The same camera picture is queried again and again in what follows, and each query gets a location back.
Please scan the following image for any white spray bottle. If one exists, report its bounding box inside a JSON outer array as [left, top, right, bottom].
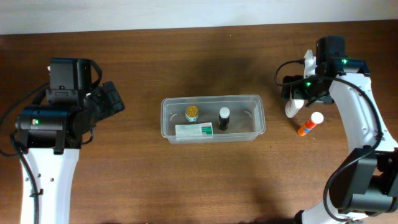
[[285, 99, 305, 118]]

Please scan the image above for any orange tube white cap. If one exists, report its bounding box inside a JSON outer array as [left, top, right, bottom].
[[297, 112, 324, 136]]

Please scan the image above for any clear plastic container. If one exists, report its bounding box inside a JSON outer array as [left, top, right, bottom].
[[160, 95, 266, 144]]

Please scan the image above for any small jar gold lid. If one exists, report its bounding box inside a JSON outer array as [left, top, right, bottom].
[[185, 105, 198, 123]]

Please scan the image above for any dark bottle white cap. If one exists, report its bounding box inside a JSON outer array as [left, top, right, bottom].
[[219, 107, 230, 131]]

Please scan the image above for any white green medicine box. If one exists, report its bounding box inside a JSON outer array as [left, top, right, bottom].
[[175, 123, 213, 138]]

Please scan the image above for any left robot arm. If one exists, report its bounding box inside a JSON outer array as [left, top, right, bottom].
[[10, 58, 125, 223]]

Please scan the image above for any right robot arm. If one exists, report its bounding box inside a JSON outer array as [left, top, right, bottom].
[[277, 35, 397, 224]]

